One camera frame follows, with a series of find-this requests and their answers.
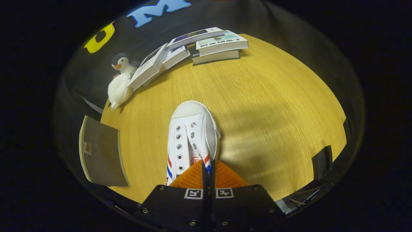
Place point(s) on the white round plush toy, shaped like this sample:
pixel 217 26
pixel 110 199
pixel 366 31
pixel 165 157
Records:
pixel 119 90

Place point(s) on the white shoe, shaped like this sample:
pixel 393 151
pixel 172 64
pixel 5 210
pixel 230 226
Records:
pixel 193 129

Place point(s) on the beige fabric storage box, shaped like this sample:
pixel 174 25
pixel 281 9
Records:
pixel 103 154

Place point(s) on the dark grey book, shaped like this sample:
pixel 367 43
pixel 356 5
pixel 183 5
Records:
pixel 215 58

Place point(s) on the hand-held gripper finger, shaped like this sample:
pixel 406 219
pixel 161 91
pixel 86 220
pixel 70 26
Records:
pixel 213 209
pixel 205 209

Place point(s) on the black rectangular object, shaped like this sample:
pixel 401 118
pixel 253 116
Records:
pixel 322 162

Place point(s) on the blue cover book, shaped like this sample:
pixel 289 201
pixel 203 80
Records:
pixel 196 36

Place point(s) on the black backdrop cloth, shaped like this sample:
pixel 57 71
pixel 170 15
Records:
pixel 273 19

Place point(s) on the penguin plush toy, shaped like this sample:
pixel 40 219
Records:
pixel 124 66

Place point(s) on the thin white book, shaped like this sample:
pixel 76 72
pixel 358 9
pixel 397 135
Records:
pixel 175 56

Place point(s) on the teal cover book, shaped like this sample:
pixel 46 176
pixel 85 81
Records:
pixel 222 43

